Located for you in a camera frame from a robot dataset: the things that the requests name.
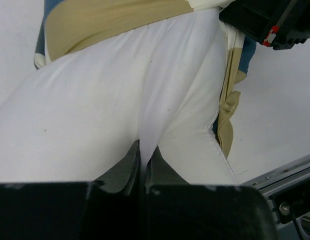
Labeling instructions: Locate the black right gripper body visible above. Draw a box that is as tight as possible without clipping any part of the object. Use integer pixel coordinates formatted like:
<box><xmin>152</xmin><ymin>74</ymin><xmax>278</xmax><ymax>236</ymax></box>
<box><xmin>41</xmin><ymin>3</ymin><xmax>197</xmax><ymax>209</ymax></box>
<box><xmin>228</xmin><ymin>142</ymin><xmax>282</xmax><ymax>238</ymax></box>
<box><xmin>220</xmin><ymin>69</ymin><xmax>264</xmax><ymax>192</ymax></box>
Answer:
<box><xmin>219</xmin><ymin>0</ymin><xmax>310</xmax><ymax>50</ymax></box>

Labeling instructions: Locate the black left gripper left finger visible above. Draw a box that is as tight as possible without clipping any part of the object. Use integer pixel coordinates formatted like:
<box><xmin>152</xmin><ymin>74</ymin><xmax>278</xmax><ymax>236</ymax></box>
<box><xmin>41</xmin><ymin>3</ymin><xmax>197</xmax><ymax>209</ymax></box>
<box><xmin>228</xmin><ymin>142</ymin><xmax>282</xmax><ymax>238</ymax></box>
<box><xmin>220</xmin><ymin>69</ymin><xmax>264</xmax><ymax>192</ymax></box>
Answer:
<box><xmin>94</xmin><ymin>140</ymin><xmax>141</xmax><ymax>195</ymax></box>

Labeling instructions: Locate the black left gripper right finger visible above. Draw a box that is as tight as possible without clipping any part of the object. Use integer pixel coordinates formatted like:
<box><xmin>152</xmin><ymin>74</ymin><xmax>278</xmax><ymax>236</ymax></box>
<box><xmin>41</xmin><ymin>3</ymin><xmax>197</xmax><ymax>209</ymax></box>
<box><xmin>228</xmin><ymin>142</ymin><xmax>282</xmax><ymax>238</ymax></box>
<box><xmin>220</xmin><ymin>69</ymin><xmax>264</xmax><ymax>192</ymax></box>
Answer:
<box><xmin>145</xmin><ymin>146</ymin><xmax>190</xmax><ymax>187</ymax></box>

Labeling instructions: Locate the white pillow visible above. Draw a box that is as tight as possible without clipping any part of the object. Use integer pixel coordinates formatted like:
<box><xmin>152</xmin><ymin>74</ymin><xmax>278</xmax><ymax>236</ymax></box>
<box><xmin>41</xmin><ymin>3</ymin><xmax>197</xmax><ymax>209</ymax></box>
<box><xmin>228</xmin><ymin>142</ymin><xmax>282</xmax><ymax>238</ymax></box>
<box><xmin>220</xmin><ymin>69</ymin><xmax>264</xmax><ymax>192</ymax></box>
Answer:
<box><xmin>0</xmin><ymin>8</ymin><xmax>237</xmax><ymax>185</ymax></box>

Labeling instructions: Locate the checked blue tan pillowcase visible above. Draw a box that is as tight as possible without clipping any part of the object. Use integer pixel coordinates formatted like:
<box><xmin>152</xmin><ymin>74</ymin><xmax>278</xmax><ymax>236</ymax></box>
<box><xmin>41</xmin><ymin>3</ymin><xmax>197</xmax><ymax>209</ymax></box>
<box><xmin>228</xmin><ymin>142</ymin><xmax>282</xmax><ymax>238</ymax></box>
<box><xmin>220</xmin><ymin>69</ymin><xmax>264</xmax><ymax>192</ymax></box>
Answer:
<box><xmin>33</xmin><ymin>0</ymin><xmax>256</xmax><ymax>156</ymax></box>

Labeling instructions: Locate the aluminium table frame rail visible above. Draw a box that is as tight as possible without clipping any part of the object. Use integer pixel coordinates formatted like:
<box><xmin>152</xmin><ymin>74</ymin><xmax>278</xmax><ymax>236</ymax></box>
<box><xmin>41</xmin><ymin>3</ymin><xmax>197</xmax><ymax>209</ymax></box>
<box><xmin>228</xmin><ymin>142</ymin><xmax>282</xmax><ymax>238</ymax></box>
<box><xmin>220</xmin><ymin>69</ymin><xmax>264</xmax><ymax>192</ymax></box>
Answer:
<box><xmin>244</xmin><ymin>154</ymin><xmax>310</xmax><ymax>225</ymax></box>

